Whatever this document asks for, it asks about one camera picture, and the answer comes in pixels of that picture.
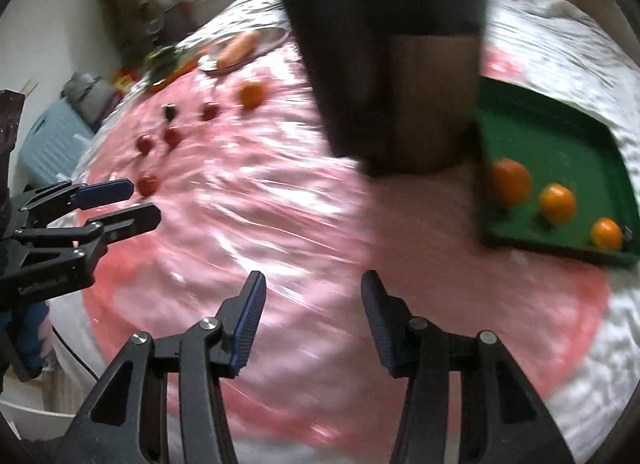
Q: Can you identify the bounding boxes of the small red apple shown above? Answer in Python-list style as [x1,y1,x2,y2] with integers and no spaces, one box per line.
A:
[163,126,183,149]

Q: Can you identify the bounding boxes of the orange mandarin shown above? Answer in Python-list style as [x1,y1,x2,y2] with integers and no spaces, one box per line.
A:
[236,80,268,110]

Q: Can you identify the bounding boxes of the blue suitcase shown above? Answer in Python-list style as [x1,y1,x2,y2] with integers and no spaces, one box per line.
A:
[18,98,94,187]

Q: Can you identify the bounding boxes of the small red fruit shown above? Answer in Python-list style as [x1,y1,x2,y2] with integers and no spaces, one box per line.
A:
[136,135,155,156]
[136,172,160,197]

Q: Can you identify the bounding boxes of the grey bag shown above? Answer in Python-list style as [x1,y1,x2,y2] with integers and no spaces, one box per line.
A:
[61,72,122,131]

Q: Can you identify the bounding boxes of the white plastic basin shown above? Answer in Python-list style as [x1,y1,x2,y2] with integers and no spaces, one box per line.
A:
[1,400,74,440]

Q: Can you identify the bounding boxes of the dark plum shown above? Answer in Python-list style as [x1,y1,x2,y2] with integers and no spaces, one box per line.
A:
[163,104,178,123]

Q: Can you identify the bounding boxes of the pink plastic sheet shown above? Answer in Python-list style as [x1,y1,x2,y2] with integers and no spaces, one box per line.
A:
[84,43,611,463]

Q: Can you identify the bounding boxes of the green leafy vegetable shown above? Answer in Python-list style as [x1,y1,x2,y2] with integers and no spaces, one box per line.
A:
[144,46,178,83]

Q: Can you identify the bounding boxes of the orange rimmed plate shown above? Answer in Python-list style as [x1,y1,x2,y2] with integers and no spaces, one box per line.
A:
[146,58,198,93]

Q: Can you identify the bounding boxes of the hanging brown clothes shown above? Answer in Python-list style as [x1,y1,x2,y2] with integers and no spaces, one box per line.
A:
[99,0,155,68]

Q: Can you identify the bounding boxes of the mandarin in tray right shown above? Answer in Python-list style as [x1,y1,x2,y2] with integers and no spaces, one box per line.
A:
[590,218,624,251]

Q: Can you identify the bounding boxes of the mandarin in tray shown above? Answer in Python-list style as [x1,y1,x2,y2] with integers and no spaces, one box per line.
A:
[538,183,578,227]
[590,218,624,251]
[490,158,533,208]

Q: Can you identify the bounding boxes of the mandarin in tray middle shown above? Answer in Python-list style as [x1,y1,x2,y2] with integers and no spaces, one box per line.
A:
[538,183,578,227]

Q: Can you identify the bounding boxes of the carrot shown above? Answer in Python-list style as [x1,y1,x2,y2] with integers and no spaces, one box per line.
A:
[216,30,259,68]

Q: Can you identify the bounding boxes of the mandarin in tray left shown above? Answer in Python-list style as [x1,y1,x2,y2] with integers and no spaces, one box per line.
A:
[490,158,533,208]

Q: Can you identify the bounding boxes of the white patterned plate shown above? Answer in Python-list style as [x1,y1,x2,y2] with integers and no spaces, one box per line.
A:
[196,26,290,77]

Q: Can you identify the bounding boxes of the green tray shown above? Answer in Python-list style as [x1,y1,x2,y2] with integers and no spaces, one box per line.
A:
[476,77,639,267]

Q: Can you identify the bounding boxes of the white bed sheet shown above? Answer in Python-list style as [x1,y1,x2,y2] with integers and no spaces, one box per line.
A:
[46,0,640,464]

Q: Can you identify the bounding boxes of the wooden headboard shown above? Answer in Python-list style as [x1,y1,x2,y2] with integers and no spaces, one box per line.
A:
[570,0,640,64]

